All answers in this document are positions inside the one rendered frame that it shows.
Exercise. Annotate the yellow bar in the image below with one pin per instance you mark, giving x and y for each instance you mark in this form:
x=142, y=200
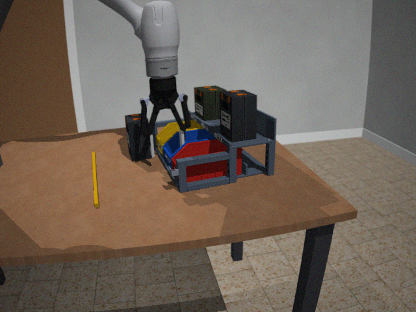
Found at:
x=95, y=180

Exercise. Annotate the grey metal bin shelf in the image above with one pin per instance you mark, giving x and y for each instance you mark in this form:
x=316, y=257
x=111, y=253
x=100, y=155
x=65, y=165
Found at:
x=266, y=134

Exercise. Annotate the red open bin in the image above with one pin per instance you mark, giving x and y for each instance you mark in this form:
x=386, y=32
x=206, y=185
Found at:
x=207, y=170

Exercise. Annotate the yellow open bin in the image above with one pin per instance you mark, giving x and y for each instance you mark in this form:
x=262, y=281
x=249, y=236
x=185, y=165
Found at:
x=170, y=130

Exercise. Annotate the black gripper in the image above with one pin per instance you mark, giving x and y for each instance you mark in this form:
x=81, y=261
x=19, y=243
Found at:
x=163, y=94

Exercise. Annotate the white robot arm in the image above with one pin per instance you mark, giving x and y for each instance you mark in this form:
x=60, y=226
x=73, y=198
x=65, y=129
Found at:
x=159, y=32

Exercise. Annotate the blue bin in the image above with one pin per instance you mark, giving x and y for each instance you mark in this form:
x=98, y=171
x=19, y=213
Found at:
x=173, y=145

